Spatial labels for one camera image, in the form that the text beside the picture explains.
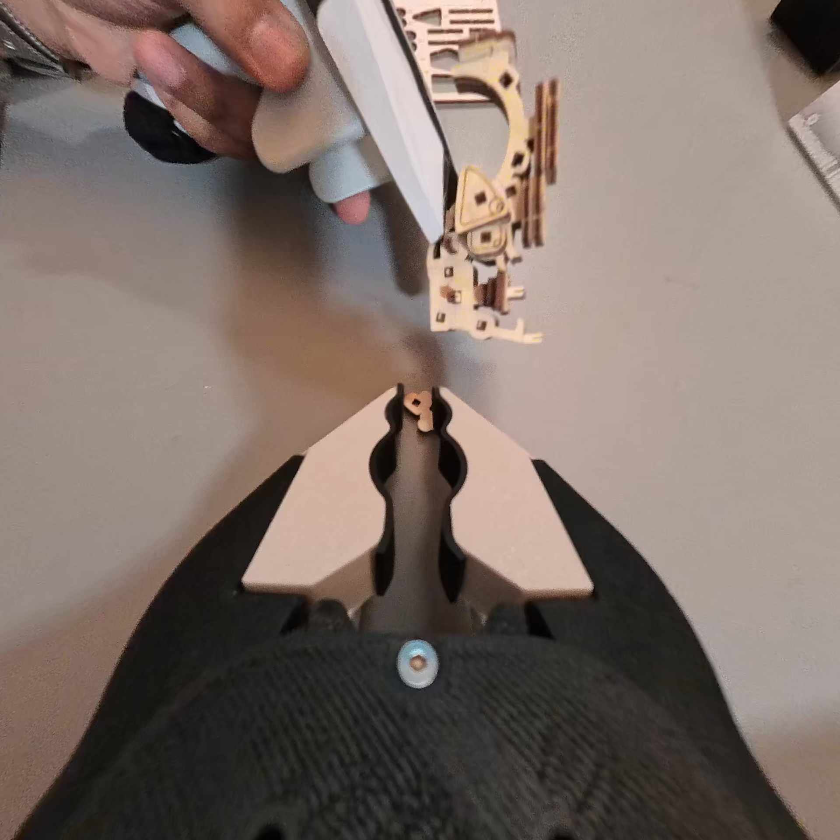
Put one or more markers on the layered wooden puzzle model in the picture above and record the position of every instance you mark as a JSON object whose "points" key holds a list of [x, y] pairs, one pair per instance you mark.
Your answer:
{"points": [[485, 197]]}

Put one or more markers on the grey desk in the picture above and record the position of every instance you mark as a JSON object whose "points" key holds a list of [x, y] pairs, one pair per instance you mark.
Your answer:
{"points": [[656, 328]]}

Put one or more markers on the small wooden puzzle piece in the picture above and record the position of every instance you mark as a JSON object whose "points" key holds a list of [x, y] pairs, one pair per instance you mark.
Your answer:
{"points": [[420, 407]]}

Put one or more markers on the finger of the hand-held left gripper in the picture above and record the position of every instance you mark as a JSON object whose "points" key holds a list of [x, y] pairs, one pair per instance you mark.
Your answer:
{"points": [[387, 111]]}

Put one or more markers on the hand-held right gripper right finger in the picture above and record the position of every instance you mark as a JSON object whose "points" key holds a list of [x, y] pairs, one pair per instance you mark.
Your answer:
{"points": [[518, 525]]}

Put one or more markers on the wooden cut-out puzzle sheet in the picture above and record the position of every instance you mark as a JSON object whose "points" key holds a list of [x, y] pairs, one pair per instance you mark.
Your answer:
{"points": [[453, 19]]}

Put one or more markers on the silver wristwatch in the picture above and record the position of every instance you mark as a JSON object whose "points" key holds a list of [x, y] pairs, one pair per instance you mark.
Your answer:
{"points": [[26, 39]]}

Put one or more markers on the puzzle instruction booklet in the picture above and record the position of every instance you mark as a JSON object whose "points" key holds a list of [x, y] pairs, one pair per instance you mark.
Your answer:
{"points": [[820, 151]]}

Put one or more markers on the person's left hand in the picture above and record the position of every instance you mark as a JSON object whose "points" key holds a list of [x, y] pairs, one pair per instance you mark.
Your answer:
{"points": [[249, 39]]}

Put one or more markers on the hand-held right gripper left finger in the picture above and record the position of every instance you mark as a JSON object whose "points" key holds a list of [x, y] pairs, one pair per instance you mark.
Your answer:
{"points": [[315, 525]]}

